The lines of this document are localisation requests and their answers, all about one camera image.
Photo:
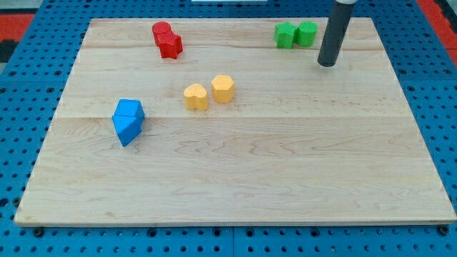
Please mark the yellow hexagon block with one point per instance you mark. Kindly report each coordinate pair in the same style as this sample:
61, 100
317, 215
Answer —
222, 89

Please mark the yellow heart block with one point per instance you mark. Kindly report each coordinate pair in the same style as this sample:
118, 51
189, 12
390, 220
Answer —
195, 97

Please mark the light wooden board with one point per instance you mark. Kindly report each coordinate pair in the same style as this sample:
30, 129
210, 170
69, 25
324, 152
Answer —
298, 145

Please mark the blue cube block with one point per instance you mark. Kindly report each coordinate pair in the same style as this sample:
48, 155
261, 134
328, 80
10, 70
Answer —
129, 107

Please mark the blue triangle block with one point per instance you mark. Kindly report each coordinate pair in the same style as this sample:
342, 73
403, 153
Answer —
127, 128

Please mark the red star block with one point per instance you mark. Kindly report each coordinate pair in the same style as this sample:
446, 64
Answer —
170, 45

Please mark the red cylinder block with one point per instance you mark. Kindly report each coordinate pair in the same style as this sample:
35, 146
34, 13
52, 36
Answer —
159, 28

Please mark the green cylinder block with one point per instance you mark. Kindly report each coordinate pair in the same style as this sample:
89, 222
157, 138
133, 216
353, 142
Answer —
306, 33

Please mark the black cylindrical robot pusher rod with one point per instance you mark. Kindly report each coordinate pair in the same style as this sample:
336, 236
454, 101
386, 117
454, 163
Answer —
335, 31

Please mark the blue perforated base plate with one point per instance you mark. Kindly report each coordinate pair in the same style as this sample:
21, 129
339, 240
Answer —
35, 76

